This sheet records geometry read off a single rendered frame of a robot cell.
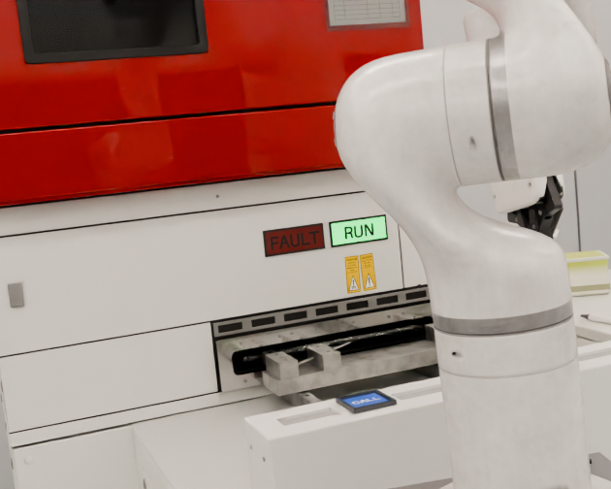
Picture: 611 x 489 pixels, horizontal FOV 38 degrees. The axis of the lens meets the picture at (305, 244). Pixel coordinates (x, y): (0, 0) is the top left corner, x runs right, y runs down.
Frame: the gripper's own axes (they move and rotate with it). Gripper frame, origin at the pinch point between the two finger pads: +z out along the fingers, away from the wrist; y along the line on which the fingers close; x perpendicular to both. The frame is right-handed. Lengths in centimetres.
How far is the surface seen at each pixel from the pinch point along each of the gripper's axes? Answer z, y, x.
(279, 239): -11, -57, -15
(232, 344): 6, -60, -27
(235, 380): 13, -61, -27
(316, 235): -11, -57, -8
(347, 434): 17.5, 0.7, -30.6
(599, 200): -23, -206, 175
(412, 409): 16.4, 1.0, -22.2
